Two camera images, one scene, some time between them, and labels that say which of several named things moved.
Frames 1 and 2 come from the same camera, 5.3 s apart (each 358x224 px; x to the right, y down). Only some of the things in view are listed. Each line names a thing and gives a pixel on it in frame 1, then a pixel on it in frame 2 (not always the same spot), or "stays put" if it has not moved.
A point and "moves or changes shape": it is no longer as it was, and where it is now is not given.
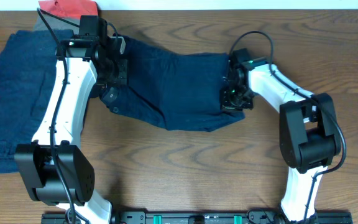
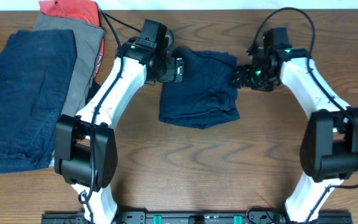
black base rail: (201, 216) stays put
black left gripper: (123, 78) → (173, 65)
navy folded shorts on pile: (21, 81) stays put
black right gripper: (226, 104) → (242, 76)
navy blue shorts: (178, 91) moves or changes shape
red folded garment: (70, 8) stays put
